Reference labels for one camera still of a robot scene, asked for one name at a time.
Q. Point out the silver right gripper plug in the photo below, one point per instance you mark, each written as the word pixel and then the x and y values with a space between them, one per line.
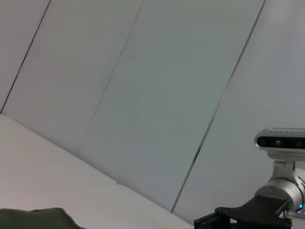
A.
pixel 295 213

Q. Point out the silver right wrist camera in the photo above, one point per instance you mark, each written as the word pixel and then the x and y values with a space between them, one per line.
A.
pixel 280 143

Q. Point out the dark green shirt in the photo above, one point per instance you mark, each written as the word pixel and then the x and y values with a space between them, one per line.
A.
pixel 40 218

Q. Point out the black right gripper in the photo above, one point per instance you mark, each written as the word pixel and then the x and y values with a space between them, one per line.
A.
pixel 259 212

